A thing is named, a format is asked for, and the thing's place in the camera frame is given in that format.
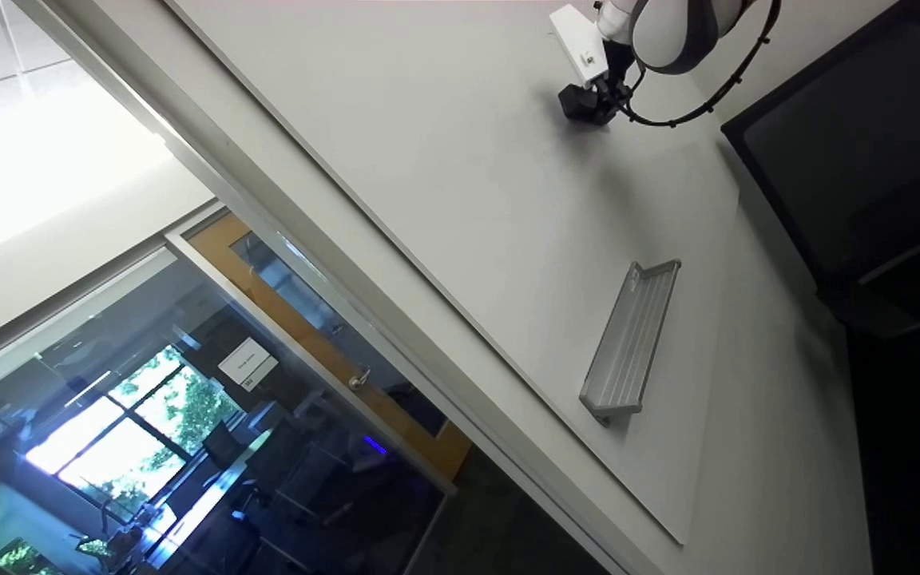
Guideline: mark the large white whiteboard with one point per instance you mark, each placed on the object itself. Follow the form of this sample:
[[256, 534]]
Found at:
[[460, 202]]

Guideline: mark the grey aluminium whiteboard tray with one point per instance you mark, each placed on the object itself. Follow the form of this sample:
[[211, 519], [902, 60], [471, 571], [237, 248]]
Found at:
[[630, 340]]

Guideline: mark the bright office window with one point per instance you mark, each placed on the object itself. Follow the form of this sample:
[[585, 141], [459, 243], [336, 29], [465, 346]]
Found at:
[[128, 426]]

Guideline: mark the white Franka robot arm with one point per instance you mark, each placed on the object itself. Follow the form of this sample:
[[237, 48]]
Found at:
[[679, 27]]

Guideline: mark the small white sign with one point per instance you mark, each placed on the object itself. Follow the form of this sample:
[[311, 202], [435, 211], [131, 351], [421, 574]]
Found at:
[[249, 362]]

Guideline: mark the black monitor screen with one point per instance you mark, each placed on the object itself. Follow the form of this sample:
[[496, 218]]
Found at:
[[865, 149]]

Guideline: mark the black felt whiteboard eraser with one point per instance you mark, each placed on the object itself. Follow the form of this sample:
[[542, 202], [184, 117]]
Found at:
[[581, 104]]

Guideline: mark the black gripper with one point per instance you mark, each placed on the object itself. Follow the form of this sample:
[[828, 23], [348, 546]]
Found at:
[[616, 92]]

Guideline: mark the wooden door frame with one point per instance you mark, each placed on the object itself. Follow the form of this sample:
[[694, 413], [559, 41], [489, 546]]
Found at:
[[311, 340]]

